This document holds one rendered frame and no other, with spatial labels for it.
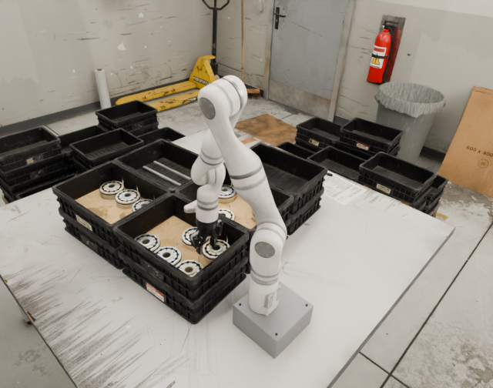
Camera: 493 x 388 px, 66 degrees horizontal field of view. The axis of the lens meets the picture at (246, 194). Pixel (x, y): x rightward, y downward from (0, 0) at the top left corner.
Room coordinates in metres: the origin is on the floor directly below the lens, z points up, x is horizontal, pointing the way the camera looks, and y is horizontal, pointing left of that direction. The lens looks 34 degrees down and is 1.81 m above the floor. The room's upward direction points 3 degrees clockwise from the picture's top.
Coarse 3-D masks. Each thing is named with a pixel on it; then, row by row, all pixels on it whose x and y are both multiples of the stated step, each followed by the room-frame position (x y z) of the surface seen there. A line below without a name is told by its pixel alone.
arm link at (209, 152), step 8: (232, 80) 0.89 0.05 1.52; (240, 80) 0.90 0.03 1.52; (240, 88) 0.89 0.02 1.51; (240, 96) 0.87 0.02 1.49; (240, 104) 0.87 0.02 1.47; (240, 112) 0.91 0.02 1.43; (232, 120) 0.92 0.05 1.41; (232, 128) 0.93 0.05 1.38; (208, 136) 0.94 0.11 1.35; (208, 144) 0.93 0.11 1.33; (216, 144) 0.93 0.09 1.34; (200, 152) 0.97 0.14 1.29; (208, 152) 0.93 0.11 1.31; (216, 152) 0.93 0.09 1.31; (208, 160) 0.94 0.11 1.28; (216, 160) 0.94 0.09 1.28
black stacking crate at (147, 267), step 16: (160, 208) 1.20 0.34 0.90; (176, 208) 1.25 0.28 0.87; (128, 224) 1.08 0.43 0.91; (144, 224) 1.13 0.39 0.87; (192, 224) 1.20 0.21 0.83; (224, 224) 1.10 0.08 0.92; (224, 240) 1.10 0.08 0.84; (128, 256) 1.00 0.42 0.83; (144, 256) 0.95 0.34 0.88; (240, 256) 1.02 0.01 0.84; (160, 272) 0.89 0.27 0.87; (224, 272) 0.94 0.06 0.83; (176, 288) 0.86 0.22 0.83; (192, 288) 0.82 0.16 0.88; (208, 288) 0.87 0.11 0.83
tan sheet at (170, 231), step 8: (160, 224) 1.19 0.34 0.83; (168, 224) 1.19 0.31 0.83; (176, 224) 1.19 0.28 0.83; (184, 224) 1.20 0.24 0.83; (152, 232) 1.14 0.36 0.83; (160, 232) 1.14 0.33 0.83; (168, 232) 1.14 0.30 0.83; (176, 232) 1.14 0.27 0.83; (160, 240) 1.09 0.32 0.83; (168, 240) 1.09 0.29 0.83; (176, 240) 1.10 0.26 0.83; (176, 248) 1.05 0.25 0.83; (184, 248) 1.06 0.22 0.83; (184, 256) 1.01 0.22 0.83; (192, 256) 1.01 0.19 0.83; (200, 256) 1.02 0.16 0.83
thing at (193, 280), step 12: (156, 204) 1.19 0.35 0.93; (132, 216) 1.11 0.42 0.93; (240, 228) 1.07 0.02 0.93; (132, 240) 0.98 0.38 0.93; (240, 240) 1.00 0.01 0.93; (144, 252) 0.93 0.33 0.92; (228, 252) 0.94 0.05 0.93; (168, 264) 0.87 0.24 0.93; (216, 264) 0.89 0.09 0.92; (180, 276) 0.83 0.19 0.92; (192, 276) 0.82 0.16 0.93; (204, 276) 0.85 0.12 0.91
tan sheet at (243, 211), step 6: (240, 198) 1.40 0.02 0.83; (222, 204) 1.34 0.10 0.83; (228, 204) 1.35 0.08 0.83; (234, 204) 1.35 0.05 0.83; (240, 204) 1.35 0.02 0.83; (246, 204) 1.35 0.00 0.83; (234, 210) 1.30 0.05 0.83; (240, 210) 1.31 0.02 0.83; (246, 210) 1.31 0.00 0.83; (252, 210) 1.31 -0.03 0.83; (240, 216) 1.26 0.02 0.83; (246, 216) 1.26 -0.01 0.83; (240, 222) 1.22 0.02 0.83; (246, 222) 1.22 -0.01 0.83; (252, 222) 1.23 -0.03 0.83
